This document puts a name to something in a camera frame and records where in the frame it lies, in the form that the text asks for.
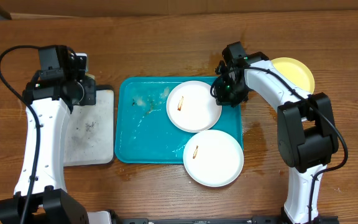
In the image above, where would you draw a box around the white plate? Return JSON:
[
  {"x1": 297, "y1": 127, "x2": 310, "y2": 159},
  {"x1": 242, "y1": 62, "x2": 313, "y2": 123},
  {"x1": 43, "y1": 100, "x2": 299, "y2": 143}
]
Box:
[
  {"x1": 183, "y1": 129, "x2": 244, "y2": 187},
  {"x1": 166, "y1": 80, "x2": 223, "y2": 133}
]

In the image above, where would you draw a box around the yellow round plate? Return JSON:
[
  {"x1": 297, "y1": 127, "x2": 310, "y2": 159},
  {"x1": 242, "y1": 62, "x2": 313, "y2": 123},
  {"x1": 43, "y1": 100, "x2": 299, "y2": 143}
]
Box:
[{"x1": 272, "y1": 57, "x2": 315, "y2": 93}]

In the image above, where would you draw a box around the yellow sponge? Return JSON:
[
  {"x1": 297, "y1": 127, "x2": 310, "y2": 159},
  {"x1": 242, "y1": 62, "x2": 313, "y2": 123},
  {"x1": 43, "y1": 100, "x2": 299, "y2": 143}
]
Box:
[{"x1": 85, "y1": 73, "x2": 94, "y2": 80}]

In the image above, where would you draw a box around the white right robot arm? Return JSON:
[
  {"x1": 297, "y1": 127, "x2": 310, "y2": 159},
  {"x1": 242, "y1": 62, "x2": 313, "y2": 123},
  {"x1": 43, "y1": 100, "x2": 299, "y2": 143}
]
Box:
[{"x1": 211, "y1": 52, "x2": 339, "y2": 223}]

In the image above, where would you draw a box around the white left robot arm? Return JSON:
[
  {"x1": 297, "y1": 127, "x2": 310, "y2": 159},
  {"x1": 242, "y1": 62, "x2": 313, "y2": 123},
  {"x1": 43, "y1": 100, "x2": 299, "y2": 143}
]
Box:
[{"x1": 0, "y1": 45, "x2": 115, "y2": 223}]

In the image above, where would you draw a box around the black soapy water tray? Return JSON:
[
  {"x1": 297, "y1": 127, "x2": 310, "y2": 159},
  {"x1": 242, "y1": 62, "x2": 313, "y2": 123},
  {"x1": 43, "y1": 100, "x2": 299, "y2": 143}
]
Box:
[{"x1": 64, "y1": 85, "x2": 114, "y2": 167}]

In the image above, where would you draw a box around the teal plastic tray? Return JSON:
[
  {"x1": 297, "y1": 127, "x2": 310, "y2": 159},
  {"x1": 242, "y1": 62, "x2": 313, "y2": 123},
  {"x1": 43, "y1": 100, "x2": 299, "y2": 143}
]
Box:
[{"x1": 114, "y1": 76, "x2": 244, "y2": 165}]

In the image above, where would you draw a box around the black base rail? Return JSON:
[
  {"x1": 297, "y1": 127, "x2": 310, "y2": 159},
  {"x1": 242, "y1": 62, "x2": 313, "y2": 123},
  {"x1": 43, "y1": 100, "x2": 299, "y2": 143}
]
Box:
[{"x1": 116, "y1": 215, "x2": 340, "y2": 224}]

